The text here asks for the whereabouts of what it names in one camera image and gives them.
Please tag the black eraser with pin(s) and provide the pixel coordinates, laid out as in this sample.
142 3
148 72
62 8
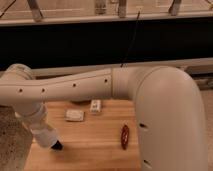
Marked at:
57 146

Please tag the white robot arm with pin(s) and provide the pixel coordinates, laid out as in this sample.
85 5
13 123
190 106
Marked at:
168 106

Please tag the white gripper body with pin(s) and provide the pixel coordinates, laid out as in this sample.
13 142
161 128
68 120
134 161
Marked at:
35 124

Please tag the white tube bottle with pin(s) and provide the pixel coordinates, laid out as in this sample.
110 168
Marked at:
95 106

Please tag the wooden board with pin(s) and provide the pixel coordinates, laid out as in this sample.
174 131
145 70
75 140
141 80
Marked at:
93 144

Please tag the white rectangular block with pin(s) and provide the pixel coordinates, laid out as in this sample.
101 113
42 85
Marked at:
74 115

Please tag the dark red oblong object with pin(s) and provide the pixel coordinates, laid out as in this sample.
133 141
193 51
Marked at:
124 137

